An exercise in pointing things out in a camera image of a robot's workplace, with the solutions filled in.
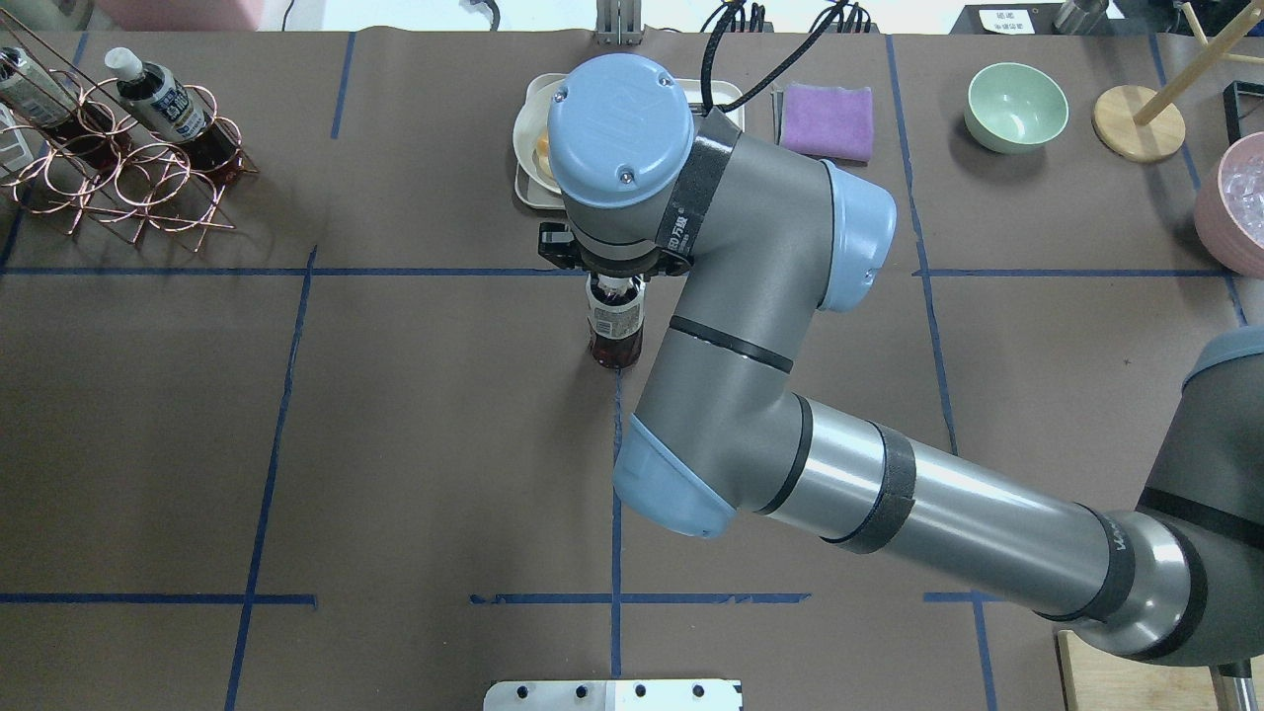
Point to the cream round plate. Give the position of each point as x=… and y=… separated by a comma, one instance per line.
x=528, y=129

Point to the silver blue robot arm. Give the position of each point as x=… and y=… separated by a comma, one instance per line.
x=770, y=238

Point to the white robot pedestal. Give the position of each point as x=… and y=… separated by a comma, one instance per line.
x=616, y=694

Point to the mint green bowl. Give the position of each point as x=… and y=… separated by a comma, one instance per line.
x=1013, y=108

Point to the tea bottle white cap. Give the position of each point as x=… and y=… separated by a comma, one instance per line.
x=615, y=319

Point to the pink bowl of ice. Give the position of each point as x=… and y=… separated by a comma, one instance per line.
x=1228, y=208

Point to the tea bottle in rack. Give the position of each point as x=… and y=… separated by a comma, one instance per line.
x=153, y=96
x=47, y=105

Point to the pink storage bin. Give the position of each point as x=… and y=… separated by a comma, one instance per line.
x=185, y=16

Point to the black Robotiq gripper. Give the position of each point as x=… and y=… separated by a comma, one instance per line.
x=613, y=276

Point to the purple folded cloth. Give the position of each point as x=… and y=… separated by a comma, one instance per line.
x=828, y=122

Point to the beige rectangular tray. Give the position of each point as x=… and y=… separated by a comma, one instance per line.
x=723, y=93

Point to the glazed donut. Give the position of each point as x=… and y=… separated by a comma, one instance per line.
x=542, y=151

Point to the wooden mug tree stand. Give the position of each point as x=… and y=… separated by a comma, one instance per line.
x=1144, y=125

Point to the wooden cutting board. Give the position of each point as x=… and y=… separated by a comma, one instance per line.
x=1093, y=680

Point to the aluminium frame post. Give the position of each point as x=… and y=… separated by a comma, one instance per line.
x=618, y=22

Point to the copper wire bottle rack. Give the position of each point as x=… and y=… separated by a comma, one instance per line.
x=135, y=153

